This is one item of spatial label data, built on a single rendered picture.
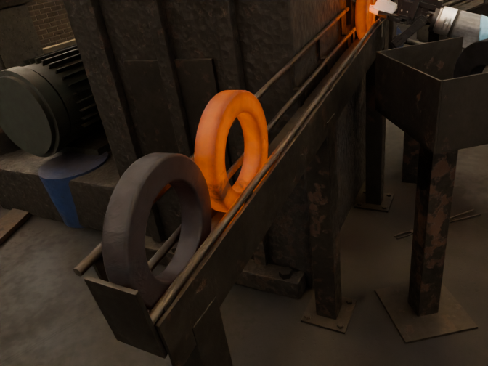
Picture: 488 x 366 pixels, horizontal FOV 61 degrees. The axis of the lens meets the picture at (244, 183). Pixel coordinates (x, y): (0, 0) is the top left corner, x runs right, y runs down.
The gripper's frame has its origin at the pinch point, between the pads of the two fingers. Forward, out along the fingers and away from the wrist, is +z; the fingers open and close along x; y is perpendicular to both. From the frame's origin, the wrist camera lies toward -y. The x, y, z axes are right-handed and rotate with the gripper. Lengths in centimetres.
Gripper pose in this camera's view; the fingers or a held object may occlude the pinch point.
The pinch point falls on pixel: (368, 9)
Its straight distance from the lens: 143.8
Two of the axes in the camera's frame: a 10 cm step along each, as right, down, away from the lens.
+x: -4.5, 4.9, -7.5
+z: -8.8, -3.7, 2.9
